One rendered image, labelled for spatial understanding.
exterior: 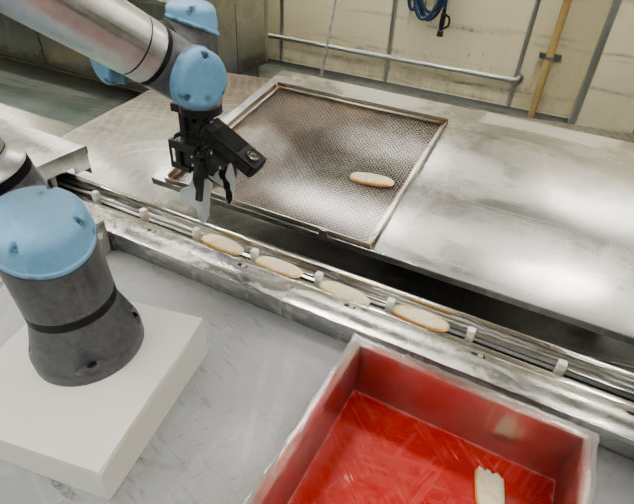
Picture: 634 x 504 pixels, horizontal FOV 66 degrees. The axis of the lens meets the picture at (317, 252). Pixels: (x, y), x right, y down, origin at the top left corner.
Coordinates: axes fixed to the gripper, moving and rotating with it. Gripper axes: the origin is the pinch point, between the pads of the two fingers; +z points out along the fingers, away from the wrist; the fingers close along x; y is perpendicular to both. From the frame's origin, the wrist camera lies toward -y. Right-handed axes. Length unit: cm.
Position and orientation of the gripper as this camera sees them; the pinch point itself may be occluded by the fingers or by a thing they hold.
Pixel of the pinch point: (219, 209)
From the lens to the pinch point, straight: 94.8
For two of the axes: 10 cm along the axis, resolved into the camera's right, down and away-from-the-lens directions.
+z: -0.5, 8.0, 5.9
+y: -8.9, -3.0, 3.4
